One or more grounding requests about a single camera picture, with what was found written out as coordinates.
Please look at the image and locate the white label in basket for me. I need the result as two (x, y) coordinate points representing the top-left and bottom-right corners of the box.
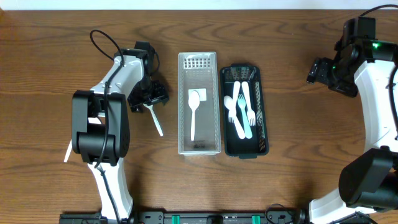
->
(188, 88), (207, 101)

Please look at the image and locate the pale pink plastic fork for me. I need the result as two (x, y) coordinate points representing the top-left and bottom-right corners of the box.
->
(228, 81), (241, 123)

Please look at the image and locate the white plastic fork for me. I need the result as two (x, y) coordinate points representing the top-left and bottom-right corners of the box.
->
(241, 82), (256, 126)

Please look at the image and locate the pale green plastic fork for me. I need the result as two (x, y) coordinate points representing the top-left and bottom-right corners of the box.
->
(237, 94), (252, 139)

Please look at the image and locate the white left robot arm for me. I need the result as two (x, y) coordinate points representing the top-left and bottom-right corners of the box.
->
(59, 44), (169, 223)

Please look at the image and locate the dark green plastic basket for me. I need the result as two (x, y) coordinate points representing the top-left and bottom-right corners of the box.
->
(220, 63), (269, 159)

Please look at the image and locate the clear perforated plastic basket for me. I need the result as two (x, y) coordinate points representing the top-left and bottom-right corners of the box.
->
(178, 52), (221, 156)

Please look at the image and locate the white plastic spoon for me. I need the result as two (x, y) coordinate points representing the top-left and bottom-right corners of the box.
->
(144, 104), (164, 136)
(63, 141), (72, 163)
(188, 91), (200, 141)

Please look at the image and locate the white spork rounded head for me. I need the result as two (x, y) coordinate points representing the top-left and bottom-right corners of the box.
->
(223, 95), (246, 139)

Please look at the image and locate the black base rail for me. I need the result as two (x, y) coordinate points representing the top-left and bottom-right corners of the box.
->
(58, 202), (312, 224)

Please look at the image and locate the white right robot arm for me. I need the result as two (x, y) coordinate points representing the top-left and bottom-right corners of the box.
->
(307, 38), (397, 223)

